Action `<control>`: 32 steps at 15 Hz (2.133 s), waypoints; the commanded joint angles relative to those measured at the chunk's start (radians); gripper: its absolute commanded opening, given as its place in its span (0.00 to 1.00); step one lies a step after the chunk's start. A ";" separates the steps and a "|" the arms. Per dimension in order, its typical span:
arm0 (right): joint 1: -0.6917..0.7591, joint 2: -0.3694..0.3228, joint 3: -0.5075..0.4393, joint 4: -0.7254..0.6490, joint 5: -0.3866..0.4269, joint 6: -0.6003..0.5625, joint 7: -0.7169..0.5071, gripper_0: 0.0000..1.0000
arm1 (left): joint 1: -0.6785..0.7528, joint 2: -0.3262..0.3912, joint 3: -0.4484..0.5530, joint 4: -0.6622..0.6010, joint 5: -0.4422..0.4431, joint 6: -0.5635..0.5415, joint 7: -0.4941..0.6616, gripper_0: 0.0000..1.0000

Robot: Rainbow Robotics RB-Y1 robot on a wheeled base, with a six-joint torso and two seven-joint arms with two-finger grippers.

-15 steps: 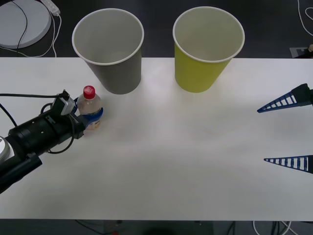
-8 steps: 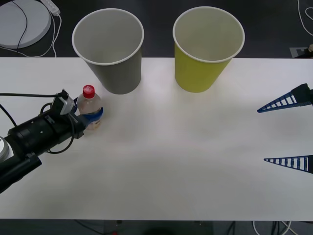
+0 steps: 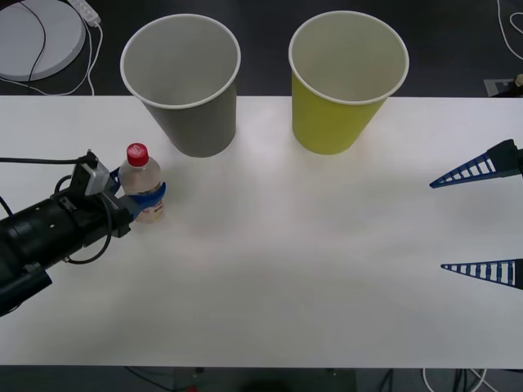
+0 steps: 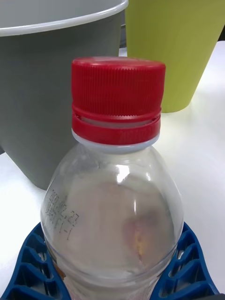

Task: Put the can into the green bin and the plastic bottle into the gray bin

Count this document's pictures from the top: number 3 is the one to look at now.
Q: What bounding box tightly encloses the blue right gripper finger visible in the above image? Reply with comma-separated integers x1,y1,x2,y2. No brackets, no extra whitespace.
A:
440,257,523,291
428,139,523,189

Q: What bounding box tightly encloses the white power strip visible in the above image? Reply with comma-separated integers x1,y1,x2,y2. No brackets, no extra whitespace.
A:
67,0,101,26

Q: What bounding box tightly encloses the white cable with bend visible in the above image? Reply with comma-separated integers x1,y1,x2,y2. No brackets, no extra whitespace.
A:
422,367,490,392

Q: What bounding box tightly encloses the yellow-green waste bin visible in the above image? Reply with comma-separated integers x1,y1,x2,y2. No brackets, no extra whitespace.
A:
288,10,410,156

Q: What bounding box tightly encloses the clear bottle with red cap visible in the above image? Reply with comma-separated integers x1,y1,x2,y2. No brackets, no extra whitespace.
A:
118,142,167,225

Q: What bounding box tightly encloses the grey flat floor plate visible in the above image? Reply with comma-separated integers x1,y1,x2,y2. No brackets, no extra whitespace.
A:
483,74,523,98

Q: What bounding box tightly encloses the white round disc base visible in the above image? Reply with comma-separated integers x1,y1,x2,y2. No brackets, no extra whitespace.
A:
0,0,87,82

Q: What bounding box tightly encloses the white power strip cable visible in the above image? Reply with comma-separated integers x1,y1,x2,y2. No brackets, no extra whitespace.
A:
0,23,104,97

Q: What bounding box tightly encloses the thin black cable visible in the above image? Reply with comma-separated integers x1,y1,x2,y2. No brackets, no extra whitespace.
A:
15,0,47,81

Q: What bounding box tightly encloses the white looped cable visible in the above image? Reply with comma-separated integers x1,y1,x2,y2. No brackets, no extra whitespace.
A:
495,0,523,60

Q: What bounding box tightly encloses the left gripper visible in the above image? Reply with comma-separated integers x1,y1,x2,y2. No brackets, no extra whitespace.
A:
60,166,168,247

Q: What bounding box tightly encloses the grey waste bin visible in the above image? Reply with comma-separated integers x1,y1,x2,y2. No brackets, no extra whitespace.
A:
119,13,242,158

